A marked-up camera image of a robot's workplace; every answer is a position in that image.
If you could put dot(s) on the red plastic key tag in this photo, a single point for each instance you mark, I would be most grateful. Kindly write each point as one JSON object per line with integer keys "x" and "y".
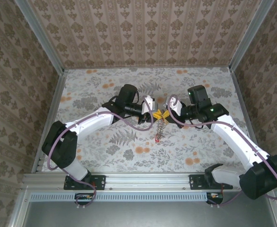
{"x": 157, "y": 139}

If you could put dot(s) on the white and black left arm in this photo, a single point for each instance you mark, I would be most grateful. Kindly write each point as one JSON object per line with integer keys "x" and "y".
{"x": 88, "y": 123}

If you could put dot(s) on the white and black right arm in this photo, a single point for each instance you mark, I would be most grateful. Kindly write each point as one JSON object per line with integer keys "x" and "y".
{"x": 233, "y": 142}

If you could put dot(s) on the grey sheet metal panel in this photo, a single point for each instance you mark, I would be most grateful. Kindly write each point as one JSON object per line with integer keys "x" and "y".
{"x": 140, "y": 215}

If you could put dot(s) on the thin aluminium table edge rail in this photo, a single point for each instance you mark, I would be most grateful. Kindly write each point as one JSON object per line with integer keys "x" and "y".
{"x": 147, "y": 68}

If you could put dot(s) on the aluminium side rail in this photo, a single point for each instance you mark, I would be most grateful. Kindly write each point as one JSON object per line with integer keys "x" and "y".
{"x": 247, "y": 118}
{"x": 51, "y": 118}

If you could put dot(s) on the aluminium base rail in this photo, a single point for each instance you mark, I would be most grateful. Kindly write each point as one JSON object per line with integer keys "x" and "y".
{"x": 147, "y": 182}

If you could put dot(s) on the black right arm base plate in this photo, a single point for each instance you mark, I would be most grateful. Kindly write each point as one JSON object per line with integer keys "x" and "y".
{"x": 196, "y": 182}

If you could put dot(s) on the aluminium frame post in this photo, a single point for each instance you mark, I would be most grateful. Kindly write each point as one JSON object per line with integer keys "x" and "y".
{"x": 250, "y": 35}
{"x": 43, "y": 37}

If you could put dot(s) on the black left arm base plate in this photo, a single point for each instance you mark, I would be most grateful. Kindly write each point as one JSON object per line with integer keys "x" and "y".
{"x": 100, "y": 182}

